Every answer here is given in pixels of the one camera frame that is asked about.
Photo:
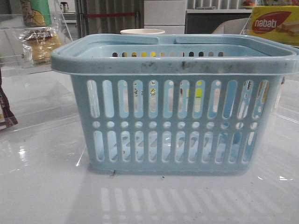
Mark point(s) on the brown snack packet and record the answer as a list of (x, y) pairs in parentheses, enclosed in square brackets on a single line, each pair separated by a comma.
[(7, 118)]

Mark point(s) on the white paper cup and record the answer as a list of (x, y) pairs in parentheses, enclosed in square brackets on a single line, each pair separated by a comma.
[(142, 31)]

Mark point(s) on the clear acrylic stand right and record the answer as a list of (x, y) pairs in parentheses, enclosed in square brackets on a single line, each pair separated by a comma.
[(246, 30)]

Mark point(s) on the clear acrylic shelf left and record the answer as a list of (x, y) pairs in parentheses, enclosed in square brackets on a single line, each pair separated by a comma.
[(12, 57)]

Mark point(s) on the yellow nabati wafer box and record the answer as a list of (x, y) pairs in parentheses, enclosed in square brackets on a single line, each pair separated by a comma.
[(276, 23)]

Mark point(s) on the white drawer cabinet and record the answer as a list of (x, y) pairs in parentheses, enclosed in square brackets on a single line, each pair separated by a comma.
[(167, 15)]

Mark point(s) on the green yellow cartoon can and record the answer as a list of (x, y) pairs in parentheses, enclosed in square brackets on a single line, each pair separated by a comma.
[(36, 13)]

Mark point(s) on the packaged bread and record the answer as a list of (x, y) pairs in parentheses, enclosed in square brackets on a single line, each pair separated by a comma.
[(38, 44)]

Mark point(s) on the light blue plastic basket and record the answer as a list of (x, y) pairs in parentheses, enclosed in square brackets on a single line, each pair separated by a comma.
[(174, 103)]

